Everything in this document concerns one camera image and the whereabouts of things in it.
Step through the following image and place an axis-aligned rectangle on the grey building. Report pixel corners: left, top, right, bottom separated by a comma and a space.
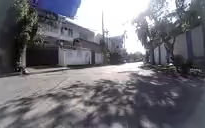
107, 34, 128, 64

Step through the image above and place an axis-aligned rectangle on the row of trees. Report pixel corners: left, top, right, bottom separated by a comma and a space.
131, 0, 205, 66

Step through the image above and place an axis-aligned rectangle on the utility pole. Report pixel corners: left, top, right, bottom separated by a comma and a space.
100, 9, 107, 51

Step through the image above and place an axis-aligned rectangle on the tree with pale trunk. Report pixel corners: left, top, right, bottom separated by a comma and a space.
12, 0, 42, 75

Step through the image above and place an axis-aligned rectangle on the dark wall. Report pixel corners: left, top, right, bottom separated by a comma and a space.
0, 0, 22, 77

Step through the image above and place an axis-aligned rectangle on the grey concrete road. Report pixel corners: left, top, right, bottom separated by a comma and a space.
0, 61, 205, 128

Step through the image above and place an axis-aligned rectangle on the raised concrete sidewalk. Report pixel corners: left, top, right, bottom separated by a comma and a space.
0, 66, 72, 80

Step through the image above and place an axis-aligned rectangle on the white wall with blue stripes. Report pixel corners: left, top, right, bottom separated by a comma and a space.
145, 22, 205, 68

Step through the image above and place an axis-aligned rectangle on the building with white wall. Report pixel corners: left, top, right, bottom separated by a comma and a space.
25, 9, 106, 67

